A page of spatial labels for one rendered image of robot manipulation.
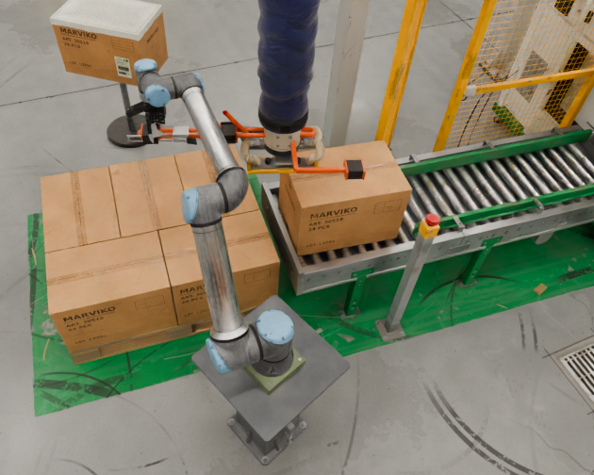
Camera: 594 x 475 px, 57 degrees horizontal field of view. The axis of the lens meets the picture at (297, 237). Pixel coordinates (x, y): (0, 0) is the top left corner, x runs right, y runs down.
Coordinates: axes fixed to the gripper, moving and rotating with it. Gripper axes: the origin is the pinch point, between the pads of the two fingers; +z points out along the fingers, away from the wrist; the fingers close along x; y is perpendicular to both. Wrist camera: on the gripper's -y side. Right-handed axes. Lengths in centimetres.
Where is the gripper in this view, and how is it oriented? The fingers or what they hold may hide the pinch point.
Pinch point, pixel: (152, 134)
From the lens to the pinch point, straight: 259.9
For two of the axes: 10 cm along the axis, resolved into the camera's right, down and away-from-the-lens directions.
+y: 10.0, -0.1, 1.0
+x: -0.7, -7.7, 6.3
